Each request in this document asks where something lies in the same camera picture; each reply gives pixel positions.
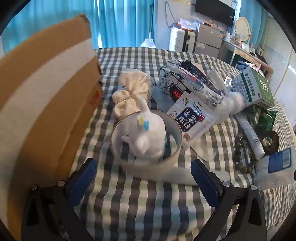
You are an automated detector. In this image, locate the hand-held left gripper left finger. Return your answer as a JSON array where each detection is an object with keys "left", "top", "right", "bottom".
[{"left": 21, "top": 158, "right": 99, "bottom": 241}]

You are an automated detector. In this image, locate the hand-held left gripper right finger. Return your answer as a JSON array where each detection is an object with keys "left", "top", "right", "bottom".
[{"left": 191, "top": 159, "right": 267, "bottom": 241}]

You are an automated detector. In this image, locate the round tin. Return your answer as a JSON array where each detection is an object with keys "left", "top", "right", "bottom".
[{"left": 110, "top": 111, "right": 183, "bottom": 173}]

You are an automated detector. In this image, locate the brown cardboard box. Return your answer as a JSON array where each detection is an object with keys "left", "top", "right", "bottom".
[{"left": 0, "top": 13, "right": 104, "bottom": 234}]

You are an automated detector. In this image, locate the green white medicine box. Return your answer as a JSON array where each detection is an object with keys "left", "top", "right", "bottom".
[{"left": 231, "top": 67, "right": 275, "bottom": 109}]

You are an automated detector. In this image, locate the white sachet with dark label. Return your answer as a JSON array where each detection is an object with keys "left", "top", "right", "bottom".
[{"left": 166, "top": 91, "right": 222, "bottom": 149}]

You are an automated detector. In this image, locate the white plush toy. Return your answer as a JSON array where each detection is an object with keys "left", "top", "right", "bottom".
[{"left": 111, "top": 98, "right": 166, "bottom": 161}]

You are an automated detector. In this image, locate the clear packet with blue label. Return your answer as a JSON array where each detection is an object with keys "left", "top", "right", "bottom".
[{"left": 254, "top": 146, "right": 295, "bottom": 188}]

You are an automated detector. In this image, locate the white plastic bottle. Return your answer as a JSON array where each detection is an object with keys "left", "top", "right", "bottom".
[{"left": 217, "top": 91, "right": 245, "bottom": 123}]

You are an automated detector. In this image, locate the green snack packet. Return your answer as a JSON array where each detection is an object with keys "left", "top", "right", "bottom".
[{"left": 251, "top": 104, "right": 278, "bottom": 132}]

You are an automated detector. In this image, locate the cream cloth bundle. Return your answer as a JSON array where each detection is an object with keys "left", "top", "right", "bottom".
[{"left": 112, "top": 70, "right": 154, "bottom": 121}]

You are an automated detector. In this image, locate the black striped packet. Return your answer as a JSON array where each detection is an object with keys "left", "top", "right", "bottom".
[{"left": 179, "top": 61, "right": 222, "bottom": 93}]

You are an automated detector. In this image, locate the floral print pouch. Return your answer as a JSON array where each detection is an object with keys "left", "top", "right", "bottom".
[{"left": 158, "top": 59, "right": 226, "bottom": 107}]

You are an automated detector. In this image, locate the white dressing table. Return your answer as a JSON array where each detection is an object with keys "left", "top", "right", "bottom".
[{"left": 220, "top": 38, "right": 273, "bottom": 79}]

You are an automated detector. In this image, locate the white slatted panel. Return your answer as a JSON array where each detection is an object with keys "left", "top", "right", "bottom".
[{"left": 261, "top": 44, "right": 296, "bottom": 100}]

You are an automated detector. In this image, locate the silver mini fridge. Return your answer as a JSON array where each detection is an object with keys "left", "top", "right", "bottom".
[{"left": 193, "top": 23, "right": 223, "bottom": 56}]

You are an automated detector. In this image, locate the white suitcase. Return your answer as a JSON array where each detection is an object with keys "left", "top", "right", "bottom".
[{"left": 169, "top": 27, "right": 197, "bottom": 54}]

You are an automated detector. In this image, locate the large clear water jug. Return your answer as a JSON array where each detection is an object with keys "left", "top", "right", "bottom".
[{"left": 140, "top": 38, "right": 156, "bottom": 49}]

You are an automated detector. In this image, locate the plastic bags pile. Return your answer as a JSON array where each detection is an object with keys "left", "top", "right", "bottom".
[{"left": 177, "top": 19, "right": 199, "bottom": 30}]

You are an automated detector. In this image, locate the oval white mirror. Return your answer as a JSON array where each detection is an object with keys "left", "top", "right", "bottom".
[{"left": 235, "top": 17, "right": 252, "bottom": 42}]

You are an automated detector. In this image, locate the blue curtain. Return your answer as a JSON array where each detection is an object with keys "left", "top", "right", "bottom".
[
  {"left": 2, "top": 0, "right": 154, "bottom": 50},
  {"left": 233, "top": 9, "right": 294, "bottom": 61}
]

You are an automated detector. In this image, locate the green bead bracelet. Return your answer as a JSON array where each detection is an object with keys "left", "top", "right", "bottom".
[{"left": 232, "top": 133, "right": 259, "bottom": 174}]

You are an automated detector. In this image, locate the dark brown ring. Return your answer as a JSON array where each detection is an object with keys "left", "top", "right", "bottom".
[{"left": 257, "top": 130, "right": 280, "bottom": 156}]

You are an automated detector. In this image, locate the black wall television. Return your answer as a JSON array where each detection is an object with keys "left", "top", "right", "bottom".
[{"left": 194, "top": 0, "right": 236, "bottom": 28}]

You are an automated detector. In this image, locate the black wall cable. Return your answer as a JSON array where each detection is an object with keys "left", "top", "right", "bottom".
[{"left": 164, "top": 1, "right": 178, "bottom": 27}]

